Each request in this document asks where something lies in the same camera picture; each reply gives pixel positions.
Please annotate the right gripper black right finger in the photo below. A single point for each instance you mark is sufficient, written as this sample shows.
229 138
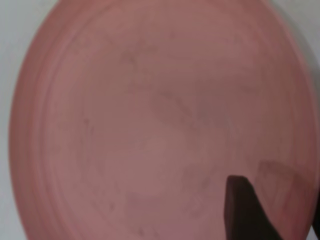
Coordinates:
318 230

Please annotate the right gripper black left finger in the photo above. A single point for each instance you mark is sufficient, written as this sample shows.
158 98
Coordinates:
242 215

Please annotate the pink plate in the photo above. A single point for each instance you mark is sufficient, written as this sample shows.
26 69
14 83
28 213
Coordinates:
150 120

